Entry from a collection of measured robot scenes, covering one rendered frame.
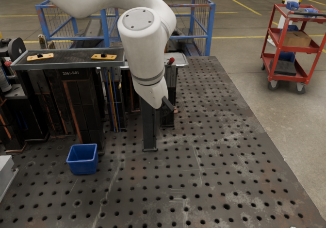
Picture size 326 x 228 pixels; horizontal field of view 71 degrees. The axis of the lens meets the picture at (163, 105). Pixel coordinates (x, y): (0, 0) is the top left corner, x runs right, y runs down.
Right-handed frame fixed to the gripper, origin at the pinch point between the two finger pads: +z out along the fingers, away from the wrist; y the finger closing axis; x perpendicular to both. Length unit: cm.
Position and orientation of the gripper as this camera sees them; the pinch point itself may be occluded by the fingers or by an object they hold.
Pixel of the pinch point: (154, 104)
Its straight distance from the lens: 70.0
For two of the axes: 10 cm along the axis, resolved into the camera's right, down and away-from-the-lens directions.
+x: 7.2, -6.2, 3.1
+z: 0.6, 5.0, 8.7
